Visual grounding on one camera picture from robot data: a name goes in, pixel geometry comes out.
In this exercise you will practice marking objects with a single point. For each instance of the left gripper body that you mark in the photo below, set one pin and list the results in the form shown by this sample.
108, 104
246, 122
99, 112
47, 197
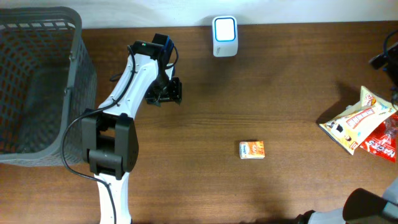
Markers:
168, 94

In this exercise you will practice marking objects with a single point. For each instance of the cream noodle packet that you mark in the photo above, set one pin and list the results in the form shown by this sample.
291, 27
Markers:
351, 127

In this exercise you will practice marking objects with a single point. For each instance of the red snack bag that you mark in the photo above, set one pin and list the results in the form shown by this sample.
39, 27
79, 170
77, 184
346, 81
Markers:
382, 141

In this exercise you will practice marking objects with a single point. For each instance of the orange tissue pack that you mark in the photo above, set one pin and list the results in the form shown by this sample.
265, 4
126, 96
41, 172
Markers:
252, 150

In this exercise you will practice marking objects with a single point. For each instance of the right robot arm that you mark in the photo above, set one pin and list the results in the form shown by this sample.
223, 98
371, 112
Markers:
363, 206

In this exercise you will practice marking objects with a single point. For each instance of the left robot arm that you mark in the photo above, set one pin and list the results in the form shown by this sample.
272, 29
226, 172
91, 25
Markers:
109, 137

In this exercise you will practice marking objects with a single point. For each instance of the white barcode scanner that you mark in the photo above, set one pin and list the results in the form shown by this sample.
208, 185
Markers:
225, 36

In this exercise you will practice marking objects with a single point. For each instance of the grey plastic mesh basket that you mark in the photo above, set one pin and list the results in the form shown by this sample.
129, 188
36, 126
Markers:
47, 80

